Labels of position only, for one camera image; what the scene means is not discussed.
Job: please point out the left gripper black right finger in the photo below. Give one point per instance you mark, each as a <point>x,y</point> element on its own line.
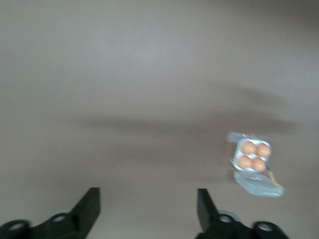
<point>209,221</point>

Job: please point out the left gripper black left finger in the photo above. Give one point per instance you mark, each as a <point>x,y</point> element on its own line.
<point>84,219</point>

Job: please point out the clear plastic egg box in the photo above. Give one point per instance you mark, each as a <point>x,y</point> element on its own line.
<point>259,185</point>

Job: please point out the brown egg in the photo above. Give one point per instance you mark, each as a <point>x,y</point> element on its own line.
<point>263,150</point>
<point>243,161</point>
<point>258,164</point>
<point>248,147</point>

